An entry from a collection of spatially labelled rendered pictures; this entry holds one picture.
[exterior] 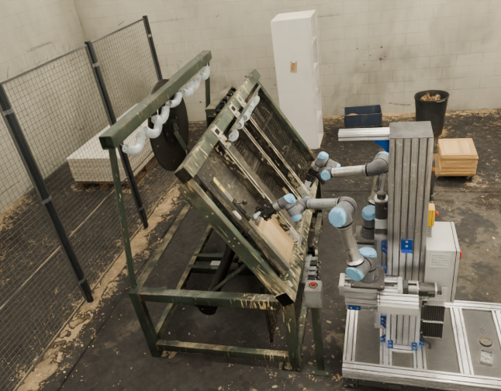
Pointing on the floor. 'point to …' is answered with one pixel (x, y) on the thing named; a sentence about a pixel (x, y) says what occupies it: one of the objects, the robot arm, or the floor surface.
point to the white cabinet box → (298, 73)
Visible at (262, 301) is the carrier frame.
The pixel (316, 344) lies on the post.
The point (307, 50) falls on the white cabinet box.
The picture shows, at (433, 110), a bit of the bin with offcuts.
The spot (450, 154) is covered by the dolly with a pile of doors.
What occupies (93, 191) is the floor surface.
